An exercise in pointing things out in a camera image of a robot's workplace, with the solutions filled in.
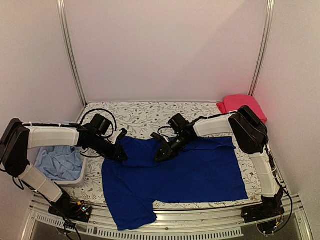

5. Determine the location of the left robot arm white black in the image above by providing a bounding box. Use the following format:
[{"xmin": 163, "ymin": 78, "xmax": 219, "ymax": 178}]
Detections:
[{"xmin": 0, "ymin": 118, "xmax": 128, "ymax": 217}]

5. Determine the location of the white plastic laundry basket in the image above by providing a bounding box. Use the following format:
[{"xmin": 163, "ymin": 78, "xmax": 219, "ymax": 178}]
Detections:
[{"xmin": 31, "ymin": 147, "xmax": 88, "ymax": 188}]

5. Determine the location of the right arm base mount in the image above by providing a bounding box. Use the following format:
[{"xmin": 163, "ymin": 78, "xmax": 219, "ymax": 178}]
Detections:
[{"xmin": 241, "ymin": 200, "xmax": 285, "ymax": 223}]

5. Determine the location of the aluminium corner post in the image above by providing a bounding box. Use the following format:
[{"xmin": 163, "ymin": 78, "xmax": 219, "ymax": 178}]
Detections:
[
  {"xmin": 248, "ymin": 0, "xmax": 275, "ymax": 97},
  {"xmin": 56, "ymin": 0, "xmax": 88, "ymax": 107}
]

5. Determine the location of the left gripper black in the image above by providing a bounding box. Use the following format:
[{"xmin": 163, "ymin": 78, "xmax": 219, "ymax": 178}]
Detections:
[{"xmin": 91, "ymin": 134, "xmax": 129, "ymax": 161}]

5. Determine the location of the folded pink garment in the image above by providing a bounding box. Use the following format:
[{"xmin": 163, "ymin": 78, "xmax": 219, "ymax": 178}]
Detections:
[{"xmin": 216, "ymin": 93, "xmax": 268, "ymax": 126}]

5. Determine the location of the blue printed t-shirt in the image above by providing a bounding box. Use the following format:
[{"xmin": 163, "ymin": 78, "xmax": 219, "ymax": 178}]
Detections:
[{"xmin": 101, "ymin": 136, "xmax": 248, "ymax": 231}]

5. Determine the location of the aluminium front rail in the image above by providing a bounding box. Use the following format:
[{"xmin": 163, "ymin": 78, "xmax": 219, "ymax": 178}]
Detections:
[{"xmin": 21, "ymin": 195, "xmax": 316, "ymax": 240}]

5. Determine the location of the light blue shirt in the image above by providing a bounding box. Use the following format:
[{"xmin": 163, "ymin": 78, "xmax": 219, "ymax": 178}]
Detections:
[{"xmin": 36, "ymin": 146, "xmax": 84, "ymax": 182}]

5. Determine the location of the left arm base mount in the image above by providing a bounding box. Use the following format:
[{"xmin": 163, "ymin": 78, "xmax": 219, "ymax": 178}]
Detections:
[{"xmin": 48, "ymin": 200, "xmax": 92, "ymax": 223}]

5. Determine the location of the right aluminium corner post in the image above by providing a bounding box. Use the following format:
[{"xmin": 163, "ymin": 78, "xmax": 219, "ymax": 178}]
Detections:
[{"xmin": 248, "ymin": 0, "xmax": 275, "ymax": 97}]

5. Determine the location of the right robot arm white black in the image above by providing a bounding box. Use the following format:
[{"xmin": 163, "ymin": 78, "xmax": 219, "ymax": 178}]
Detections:
[{"xmin": 151, "ymin": 105, "xmax": 285, "ymax": 220}]

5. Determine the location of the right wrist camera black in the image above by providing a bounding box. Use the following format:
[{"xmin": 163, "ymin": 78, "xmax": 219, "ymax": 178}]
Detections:
[{"xmin": 168, "ymin": 113, "xmax": 190, "ymax": 134}]

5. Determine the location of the floral table mat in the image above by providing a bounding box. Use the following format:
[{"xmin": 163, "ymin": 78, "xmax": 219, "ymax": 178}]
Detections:
[{"xmin": 65, "ymin": 102, "xmax": 262, "ymax": 211}]

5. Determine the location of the left aluminium corner post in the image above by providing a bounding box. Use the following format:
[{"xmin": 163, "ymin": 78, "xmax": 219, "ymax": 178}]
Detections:
[{"xmin": 56, "ymin": 0, "xmax": 88, "ymax": 107}]

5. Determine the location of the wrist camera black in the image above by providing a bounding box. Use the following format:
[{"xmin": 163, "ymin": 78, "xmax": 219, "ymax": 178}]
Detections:
[
  {"xmin": 89, "ymin": 114, "xmax": 112, "ymax": 136},
  {"xmin": 168, "ymin": 113, "xmax": 190, "ymax": 134}
]

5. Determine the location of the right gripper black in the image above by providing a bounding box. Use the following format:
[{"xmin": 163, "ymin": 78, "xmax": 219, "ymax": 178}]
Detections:
[{"xmin": 153, "ymin": 133, "xmax": 191, "ymax": 163}]

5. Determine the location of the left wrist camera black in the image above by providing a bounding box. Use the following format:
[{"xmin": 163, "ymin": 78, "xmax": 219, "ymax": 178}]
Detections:
[{"xmin": 89, "ymin": 114, "xmax": 112, "ymax": 136}]

